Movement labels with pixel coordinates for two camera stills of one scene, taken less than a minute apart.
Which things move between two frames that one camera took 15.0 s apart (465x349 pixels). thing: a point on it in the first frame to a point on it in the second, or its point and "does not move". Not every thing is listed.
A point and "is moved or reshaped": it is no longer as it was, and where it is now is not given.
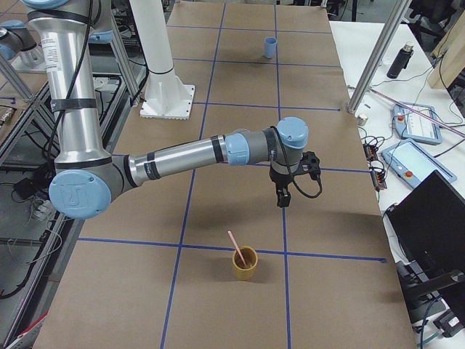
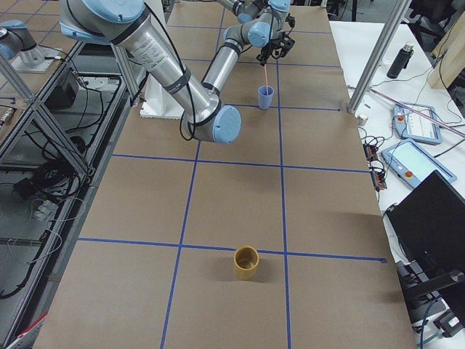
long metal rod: (416, 112) does not move
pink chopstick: (229, 233) to (266, 75)
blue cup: (270, 44) is moved or reshaped
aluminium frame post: (378, 57) does not move
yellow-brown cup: (240, 272) does not move
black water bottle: (401, 61) does not move
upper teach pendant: (412, 125) does not move
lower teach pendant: (414, 163) does not move
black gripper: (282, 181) to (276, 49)
